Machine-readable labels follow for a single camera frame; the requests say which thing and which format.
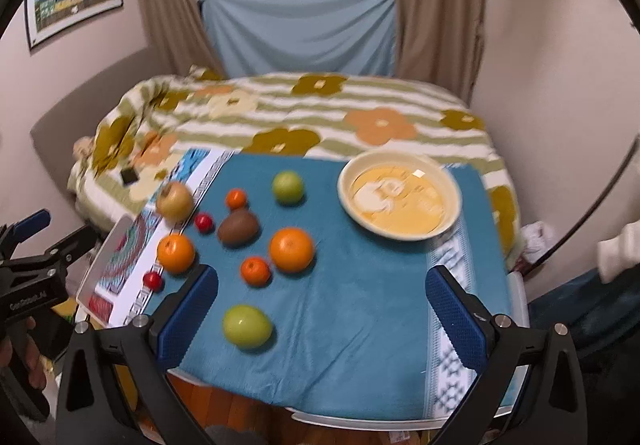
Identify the red cherry tomato front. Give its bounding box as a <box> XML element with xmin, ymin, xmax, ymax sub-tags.
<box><xmin>142</xmin><ymin>271</ymin><xmax>164</xmax><ymax>292</ymax></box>

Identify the red cherry tomato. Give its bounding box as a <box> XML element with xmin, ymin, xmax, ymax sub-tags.
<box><xmin>142</xmin><ymin>271</ymin><xmax>164</xmax><ymax>292</ymax></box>
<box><xmin>193</xmin><ymin>212</ymin><xmax>215</xmax><ymax>234</ymax></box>

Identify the medium orange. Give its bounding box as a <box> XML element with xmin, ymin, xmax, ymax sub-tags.
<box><xmin>156</xmin><ymin>234</ymin><xmax>195</xmax><ymax>275</ymax></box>

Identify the yellow red apple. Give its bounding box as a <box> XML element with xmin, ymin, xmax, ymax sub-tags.
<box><xmin>155</xmin><ymin>180</ymin><xmax>194</xmax><ymax>224</ymax></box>

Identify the red cherry tomato back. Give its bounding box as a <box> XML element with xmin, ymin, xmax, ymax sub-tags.
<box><xmin>193</xmin><ymin>212</ymin><xmax>215</xmax><ymax>234</ymax></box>

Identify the brown kiwi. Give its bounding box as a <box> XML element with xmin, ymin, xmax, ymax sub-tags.
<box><xmin>217</xmin><ymin>209</ymin><xmax>260</xmax><ymax>248</ymax></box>

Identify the small tangerine back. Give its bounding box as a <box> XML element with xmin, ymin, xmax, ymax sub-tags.
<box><xmin>224</xmin><ymin>188</ymin><xmax>248</xmax><ymax>211</ymax></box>

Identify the small tangerine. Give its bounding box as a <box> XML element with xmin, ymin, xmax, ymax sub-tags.
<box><xmin>224</xmin><ymin>188</ymin><xmax>248</xmax><ymax>211</ymax></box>
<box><xmin>240</xmin><ymin>257</ymin><xmax>272</xmax><ymax>288</ymax></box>

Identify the small tangerine front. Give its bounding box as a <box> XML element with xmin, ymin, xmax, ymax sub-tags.
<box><xmin>240</xmin><ymin>257</ymin><xmax>272</xmax><ymax>288</ymax></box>

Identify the large green apple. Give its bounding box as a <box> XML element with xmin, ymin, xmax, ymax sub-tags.
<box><xmin>222</xmin><ymin>304</ymin><xmax>273</xmax><ymax>350</ymax></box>

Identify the large orange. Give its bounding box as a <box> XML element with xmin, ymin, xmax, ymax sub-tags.
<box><xmin>269</xmin><ymin>227</ymin><xmax>314</xmax><ymax>274</ymax></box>

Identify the small green apple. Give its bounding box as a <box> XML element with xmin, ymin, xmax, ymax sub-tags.
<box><xmin>271</xmin><ymin>171</ymin><xmax>305</xmax><ymax>205</ymax></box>

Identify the person left hand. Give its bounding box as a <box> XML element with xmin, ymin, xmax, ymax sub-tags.
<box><xmin>0</xmin><ymin>335</ymin><xmax>47</xmax><ymax>391</ymax></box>

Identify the small black object on bed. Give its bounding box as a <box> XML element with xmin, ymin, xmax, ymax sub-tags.
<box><xmin>120</xmin><ymin>166</ymin><xmax>139</xmax><ymax>186</ymax></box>

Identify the grey headboard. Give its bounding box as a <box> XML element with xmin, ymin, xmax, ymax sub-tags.
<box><xmin>30</xmin><ymin>47</ymin><xmax>165</xmax><ymax>199</ymax></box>

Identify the white cloth garment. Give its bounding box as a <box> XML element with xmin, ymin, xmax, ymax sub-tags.
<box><xmin>597</xmin><ymin>220</ymin><xmax>640</xmax><ymax>283</ymax></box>

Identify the white plastic bag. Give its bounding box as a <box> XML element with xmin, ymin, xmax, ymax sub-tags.
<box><xmin>521</xmin><ymin>220</ymin><xmax>554</xmax><ymax>264</ymax></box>

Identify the left beige curtain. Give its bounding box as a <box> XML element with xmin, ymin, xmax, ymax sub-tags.
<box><xmin>138</xmin><ymin>0</ymin><xmax>227</xmax><ymax>79</ymax></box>

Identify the beige curtain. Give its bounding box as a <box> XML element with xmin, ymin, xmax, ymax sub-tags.
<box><xmin>395</xmin><ymin>0</ymin><xmax>486</xmax><ymax>101</ymax></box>
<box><xmin>138</xmin><ymin>0</ymin><xmax>227</xmax><ymax>79</ymax></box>

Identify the blue patterned tablecloth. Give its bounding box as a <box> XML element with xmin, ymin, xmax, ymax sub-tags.
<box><xmin>77</xmin><ymin>147</ymin><xmax>532</xmax><ymax>423</ymax></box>

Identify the cream ceramic bowl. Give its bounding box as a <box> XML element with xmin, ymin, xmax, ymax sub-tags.
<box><xmin>336</xmin><ymin>150</ymin><xmax>462</xmax><ymax>243</ymax></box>

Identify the floral striped bed blanket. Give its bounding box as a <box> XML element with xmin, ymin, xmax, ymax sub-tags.
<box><xmin>67</xmin><ymin>67</ymin><xmax>520</xmax><ymax>251</ymax></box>

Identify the light blue hanging sheet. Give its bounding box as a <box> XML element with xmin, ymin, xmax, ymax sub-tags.
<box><xmin>202</xmin><ymin>0</ymin><xmax>396</xmax><ymax>78</ymax></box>

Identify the right beige curtain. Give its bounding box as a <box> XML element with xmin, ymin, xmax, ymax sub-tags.
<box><xmin>395</xmin><ymin>0</ymin><xmax>486</xmax><ymax>101</ymax></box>

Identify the black cable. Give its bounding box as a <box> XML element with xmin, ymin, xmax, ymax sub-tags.
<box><xmin>514</xmin><ymin>134</ymin><xmax>640</xmax><ymax>276</ymax></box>

